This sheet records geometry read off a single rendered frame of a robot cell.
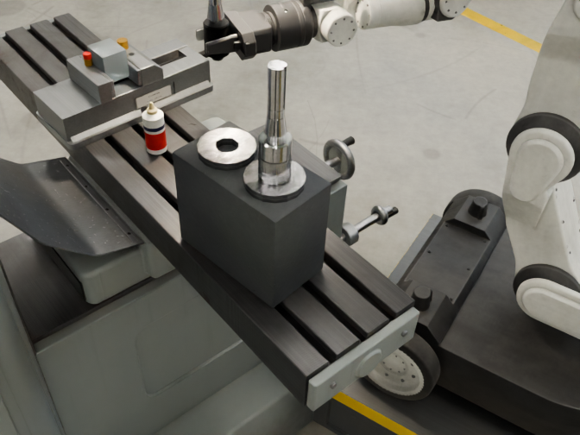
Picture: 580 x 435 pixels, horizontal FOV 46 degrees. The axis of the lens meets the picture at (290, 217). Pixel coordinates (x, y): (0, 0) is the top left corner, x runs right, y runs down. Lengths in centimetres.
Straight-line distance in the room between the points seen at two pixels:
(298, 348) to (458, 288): 66
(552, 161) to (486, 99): 210
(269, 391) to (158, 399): 31
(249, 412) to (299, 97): 177
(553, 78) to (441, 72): 227
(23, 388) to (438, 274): 92
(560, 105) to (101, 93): 84
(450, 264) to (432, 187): 115
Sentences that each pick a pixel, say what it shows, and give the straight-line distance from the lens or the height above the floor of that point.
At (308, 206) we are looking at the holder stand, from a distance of 97.
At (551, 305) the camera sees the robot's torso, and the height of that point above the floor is 70.
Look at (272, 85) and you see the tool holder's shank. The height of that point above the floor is 129.
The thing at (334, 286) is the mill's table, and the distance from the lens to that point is 109.
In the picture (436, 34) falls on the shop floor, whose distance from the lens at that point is 383.
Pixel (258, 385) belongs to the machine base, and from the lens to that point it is 184.
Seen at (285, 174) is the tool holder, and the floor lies 114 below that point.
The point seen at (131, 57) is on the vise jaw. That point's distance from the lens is 144.
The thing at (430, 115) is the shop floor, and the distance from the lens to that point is 317.
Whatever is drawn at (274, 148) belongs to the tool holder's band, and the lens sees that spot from 91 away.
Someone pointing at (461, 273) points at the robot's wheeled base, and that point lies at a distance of 163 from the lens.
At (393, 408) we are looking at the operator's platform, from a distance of 160.
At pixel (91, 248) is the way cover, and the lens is 125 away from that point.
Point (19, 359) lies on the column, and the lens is 127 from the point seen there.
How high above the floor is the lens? 175
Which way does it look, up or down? 43 degrees down
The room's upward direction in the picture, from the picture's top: 3 degrees clockwise
